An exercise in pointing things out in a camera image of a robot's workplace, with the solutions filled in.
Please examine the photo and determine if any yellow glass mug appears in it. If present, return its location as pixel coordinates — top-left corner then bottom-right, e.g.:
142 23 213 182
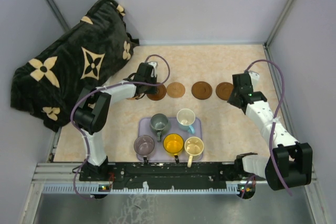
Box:
163 133 184 163

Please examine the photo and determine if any aluminium frame rail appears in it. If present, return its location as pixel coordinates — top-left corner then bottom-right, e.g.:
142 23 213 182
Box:
33 163 267 196

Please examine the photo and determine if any lavender plastic tray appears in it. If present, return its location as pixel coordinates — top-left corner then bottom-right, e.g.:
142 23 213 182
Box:
136 116 205 162

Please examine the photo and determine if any white mug blue handle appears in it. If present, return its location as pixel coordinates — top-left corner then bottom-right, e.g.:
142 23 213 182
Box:
176 109 196 134

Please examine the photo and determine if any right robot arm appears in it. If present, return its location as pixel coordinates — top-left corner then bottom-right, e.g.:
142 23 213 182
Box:
228 72 313 190

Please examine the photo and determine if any purple glass mug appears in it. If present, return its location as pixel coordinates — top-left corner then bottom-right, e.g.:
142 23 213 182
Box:
133 135 155 164

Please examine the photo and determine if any cream mug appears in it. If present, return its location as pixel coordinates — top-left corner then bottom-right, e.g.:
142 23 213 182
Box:
184 136 204 168

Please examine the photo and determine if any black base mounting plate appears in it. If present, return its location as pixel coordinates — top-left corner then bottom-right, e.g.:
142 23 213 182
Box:
79 162 252 190

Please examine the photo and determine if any black floral plush blanket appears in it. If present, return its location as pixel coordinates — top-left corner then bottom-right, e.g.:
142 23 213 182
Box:
10 0 139 131

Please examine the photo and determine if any grey green mug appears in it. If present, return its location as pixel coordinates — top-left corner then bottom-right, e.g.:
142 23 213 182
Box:
150 113 171 142

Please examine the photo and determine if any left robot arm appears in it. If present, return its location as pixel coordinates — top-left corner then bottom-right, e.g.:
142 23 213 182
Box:
70 61 158 181

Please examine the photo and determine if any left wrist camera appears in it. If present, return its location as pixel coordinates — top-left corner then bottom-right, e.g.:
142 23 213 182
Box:
148 61 158 77

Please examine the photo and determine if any dark wooden coaster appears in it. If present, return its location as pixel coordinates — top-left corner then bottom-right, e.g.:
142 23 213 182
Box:
146 85 166 101
216 82 234 101
192 81 213 100

